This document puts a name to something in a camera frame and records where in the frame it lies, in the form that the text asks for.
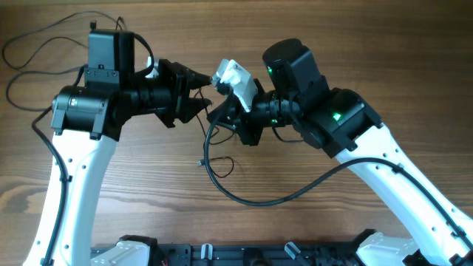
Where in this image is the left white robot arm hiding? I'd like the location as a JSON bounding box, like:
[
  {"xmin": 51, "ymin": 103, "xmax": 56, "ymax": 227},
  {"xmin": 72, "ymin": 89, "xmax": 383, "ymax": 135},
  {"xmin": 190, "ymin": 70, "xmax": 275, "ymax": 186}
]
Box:
[{"xmin": 25, "ymin": 30, "xmax": 211, "ymax": 265}]

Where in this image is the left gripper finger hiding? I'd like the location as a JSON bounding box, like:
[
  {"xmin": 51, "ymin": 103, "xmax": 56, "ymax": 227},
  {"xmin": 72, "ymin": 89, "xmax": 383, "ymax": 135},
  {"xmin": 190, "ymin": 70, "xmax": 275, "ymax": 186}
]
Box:
[
  {"xmin": 183, "ymin": 98, "xmax": 211, "ymax": 123},
  {"xmin": 186, "ymin": 69, "xmax": 211, "ymax": 89}
]

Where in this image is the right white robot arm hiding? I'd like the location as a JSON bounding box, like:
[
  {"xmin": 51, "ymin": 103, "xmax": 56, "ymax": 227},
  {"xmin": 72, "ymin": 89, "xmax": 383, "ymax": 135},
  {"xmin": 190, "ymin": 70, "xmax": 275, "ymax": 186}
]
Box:
[{"xmin": 208, "ymin": 38, "xmax": 472, "ymax": 265}]

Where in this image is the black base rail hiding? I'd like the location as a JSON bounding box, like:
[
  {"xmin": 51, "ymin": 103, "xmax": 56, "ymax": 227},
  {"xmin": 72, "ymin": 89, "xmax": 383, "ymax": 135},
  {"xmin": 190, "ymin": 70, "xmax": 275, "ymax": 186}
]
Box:
[{"xmin": 144, "ymin": 242, "xmax": 361, "ymax": 266}]

